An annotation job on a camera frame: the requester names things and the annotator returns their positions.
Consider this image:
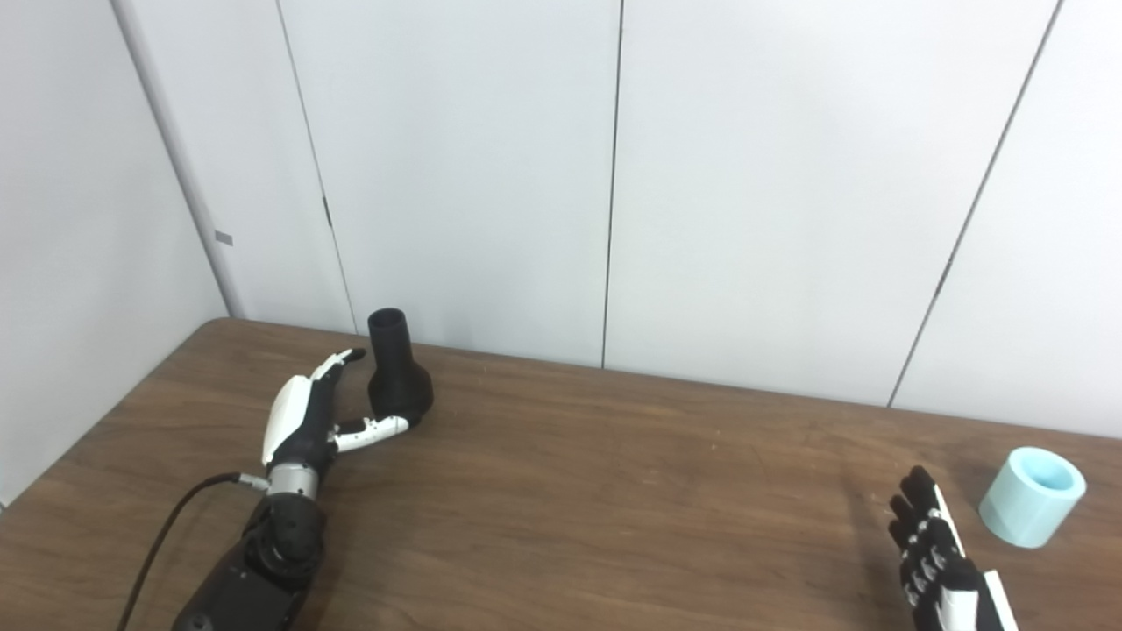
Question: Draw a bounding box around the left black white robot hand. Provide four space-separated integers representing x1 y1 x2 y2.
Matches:
261 348 411 470

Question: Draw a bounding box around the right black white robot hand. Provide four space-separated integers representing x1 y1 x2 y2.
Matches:
888 465 1019 631

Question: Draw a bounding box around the black funnel-shaped nozzle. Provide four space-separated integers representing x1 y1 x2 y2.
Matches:
366 308 435 429

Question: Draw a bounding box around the light-blue short hose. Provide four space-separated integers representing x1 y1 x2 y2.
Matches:
978 447 1088 549

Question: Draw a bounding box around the white wall corner post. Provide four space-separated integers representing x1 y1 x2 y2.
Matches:
110 0 248 320

